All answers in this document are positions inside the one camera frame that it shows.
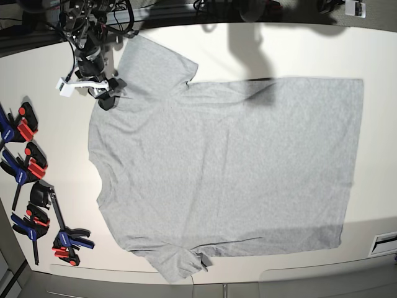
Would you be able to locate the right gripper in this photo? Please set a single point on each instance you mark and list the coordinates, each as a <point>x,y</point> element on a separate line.
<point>91,76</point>

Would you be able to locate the grey T-shirt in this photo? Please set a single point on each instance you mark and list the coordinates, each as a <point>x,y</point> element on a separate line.
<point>221,169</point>

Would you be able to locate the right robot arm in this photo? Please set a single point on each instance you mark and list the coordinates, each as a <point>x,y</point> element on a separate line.
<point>84,26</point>

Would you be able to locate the blue red clamp top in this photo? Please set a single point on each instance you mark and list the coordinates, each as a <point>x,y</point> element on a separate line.
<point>20,129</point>

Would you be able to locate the blue red clamp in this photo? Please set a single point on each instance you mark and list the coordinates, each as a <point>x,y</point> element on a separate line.
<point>29,170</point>
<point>20,129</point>
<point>34,225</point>

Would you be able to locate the long bar clamp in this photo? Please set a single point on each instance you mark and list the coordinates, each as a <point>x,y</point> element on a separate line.
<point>67,240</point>

